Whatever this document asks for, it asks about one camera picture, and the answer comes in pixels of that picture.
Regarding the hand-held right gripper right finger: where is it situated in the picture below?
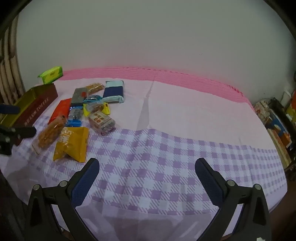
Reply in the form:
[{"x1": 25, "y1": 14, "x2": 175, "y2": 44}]
[{"x1": 195, "y1": 158, "x2": 272, "y2": 241}]

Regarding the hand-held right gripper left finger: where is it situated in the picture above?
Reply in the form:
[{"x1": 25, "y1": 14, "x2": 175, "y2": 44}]
[{"x1": 24, "y1": 158, "x2": 100, "y2": 241}]

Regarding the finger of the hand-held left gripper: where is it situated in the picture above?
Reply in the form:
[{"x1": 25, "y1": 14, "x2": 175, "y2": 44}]
[
  {"x1": 0, "y1": 104, "x2": 21, "y2": 115},
  {"x1": 0, "y1": 126, "x2": 37, "y2": 145}
]

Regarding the long peanut brittle bar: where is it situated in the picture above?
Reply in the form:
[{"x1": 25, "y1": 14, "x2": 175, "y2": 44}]
[{"x1": 32, "y1": 115, "x2": 67, "y2": 154}]

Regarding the brown and gold tin box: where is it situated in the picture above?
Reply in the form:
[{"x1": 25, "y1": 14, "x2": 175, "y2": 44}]
[{"x1": 0, "y1": 83, "x2": 59, "y2": 130}]

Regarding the red snack packet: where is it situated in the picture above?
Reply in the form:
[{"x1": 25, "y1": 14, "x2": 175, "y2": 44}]
[{"x1": 48, "y1": 98, "x2": 73, "y2": 125}]

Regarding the yellow snack packet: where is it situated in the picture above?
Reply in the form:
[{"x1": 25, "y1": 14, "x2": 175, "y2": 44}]
[{"x1": 53, "y1": 126, "x2": 90, "y2": 163}]

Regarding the dark packet with blue ends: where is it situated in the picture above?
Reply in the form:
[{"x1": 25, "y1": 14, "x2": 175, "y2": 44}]
[{"x1": 67, "y1": 107, "x2": 84, "y2": 127}]

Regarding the grey snack packet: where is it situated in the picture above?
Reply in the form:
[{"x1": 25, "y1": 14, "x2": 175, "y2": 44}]
[{"x1": 70, "y1": 87, "x2": 88, "y2": 107}]

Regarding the clear biscuit pack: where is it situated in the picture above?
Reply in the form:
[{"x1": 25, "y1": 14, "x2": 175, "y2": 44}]
[{"x1": 88, "y1": 110, "x2": 116, "y2": 135}]

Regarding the blue clear candy wrapper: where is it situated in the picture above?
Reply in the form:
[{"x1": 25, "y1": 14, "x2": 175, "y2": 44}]
[{"x1": 83, "y1": 95, "x2": 102, "y2": 105}]

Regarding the yellow-ended pastry wrapper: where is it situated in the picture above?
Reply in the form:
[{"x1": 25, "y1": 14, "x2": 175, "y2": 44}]
[{"x1": 83, "y1": 102, "x2": 111, "y2": 117}]

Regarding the short peanut brittle bar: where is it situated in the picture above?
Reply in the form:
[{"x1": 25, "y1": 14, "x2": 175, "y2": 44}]
[{"x1": 85, "y1": 82, "x2": 105, "y2": 93}]

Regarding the navy and light blue packet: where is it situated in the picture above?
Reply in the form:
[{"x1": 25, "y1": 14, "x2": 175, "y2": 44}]
[{"x1": 102, "y1": 80, "x2": 125, "y2": 103}]

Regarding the beige patterned curtain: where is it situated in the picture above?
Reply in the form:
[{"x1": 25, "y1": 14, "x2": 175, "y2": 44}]
[{"x1": 0, "y1": 16, "x2": 26, "y2": 102}]

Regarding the green tissue pack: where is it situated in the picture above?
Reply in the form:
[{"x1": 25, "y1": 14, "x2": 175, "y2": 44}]
[{"x1": 38, "y1": 66, "x2": 63, "y2": 85}]

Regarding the purple checked bed sheet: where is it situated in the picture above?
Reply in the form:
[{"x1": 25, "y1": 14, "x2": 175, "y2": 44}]
[{"x1": 0, "y1": 77, "x2": 288, "y2": 241}]

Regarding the floral bag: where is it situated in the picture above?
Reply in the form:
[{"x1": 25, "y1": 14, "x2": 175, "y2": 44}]
[{"x1": 254, "y1": 100, "x2": 277, "y2": 127}]

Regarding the pink bed mat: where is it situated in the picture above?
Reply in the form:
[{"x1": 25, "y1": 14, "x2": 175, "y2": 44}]
[{"x1": 60, "y1": 67, "x2": 255, "y2": 110}]

